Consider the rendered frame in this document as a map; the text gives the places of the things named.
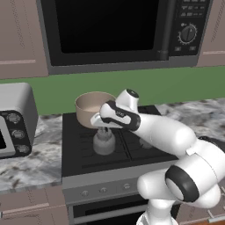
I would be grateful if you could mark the black oven door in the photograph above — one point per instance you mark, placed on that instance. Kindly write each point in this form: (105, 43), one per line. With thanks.
(99, 209)

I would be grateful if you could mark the grey stove knob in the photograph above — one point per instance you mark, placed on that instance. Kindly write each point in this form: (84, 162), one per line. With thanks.
(103, 190)
(85, 193)
(126, 186)

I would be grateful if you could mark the black and grey stove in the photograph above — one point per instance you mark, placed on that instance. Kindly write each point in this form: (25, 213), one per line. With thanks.
(85, 164)

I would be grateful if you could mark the black and grey microwave oven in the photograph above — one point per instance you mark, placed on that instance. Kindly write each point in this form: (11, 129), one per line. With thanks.
(108, 29)

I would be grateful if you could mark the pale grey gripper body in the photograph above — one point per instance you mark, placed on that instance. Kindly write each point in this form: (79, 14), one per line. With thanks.
(104, 145)

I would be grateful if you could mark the beige saucepan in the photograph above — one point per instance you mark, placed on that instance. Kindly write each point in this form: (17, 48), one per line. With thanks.
(88, 112)

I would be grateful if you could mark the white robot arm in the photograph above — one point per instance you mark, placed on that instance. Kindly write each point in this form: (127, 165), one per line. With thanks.
(164, 132)

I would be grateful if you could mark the brown base cupboard door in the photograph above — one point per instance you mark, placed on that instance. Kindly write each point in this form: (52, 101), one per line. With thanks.
(199, 215)
(35, 218)

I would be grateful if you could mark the grey toaster oven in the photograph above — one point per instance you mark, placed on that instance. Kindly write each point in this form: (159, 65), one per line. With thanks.
(20, 99)

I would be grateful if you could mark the brown wall cupboard door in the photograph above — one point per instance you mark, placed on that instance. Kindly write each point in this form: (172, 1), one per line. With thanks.
(20, 35)
(212, 35)

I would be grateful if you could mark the brown drawer front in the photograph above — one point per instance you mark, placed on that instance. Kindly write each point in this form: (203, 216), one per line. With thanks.
(32, 199)

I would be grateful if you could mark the grey toaster oven knob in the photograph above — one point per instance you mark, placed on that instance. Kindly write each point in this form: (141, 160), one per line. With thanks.
(13, 117)
(23, 148)
(18, 134)

